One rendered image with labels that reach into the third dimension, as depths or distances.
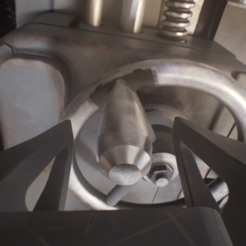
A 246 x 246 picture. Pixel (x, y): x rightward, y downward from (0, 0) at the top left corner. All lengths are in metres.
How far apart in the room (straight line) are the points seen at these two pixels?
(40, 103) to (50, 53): 0.05
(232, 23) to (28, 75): 0.31
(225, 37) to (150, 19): 0.13
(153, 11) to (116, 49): 0.17
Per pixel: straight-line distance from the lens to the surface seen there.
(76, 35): 0.26
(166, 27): 0.33
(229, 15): 0.41
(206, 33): 0.43
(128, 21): 0.32
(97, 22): 0.32
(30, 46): 0.25
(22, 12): 0.43
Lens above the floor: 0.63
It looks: 7 degrees up
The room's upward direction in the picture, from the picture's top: 97 degrees clockwise
